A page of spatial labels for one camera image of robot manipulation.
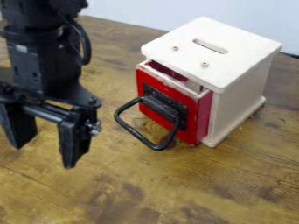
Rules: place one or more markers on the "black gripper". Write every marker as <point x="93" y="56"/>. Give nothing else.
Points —
<point x="41" y="87"/>

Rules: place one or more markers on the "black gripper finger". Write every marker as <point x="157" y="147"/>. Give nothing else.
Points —
<point x="75" y="140"/>

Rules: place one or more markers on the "black metal drawer handle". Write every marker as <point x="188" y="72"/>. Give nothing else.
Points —
<point x="165" y="111"/>

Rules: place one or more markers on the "red drawer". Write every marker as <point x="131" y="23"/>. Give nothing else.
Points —
<point x="181" y="94"/>

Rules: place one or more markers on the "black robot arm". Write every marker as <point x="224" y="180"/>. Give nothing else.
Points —
<point x="41" y="21"/>

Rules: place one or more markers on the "left screw on box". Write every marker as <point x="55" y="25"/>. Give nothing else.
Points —
<point x="175" y="48"/>

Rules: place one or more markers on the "screw on box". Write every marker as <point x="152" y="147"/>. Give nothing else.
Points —
<point x="204" y="64"/>
<point x="175" y="48"/>

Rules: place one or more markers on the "right screw on box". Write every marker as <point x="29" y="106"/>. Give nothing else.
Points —
<point x="204" y="64"/>

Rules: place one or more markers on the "white wooden box cabinet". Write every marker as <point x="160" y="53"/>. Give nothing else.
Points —
<point x="239" y="56"/>

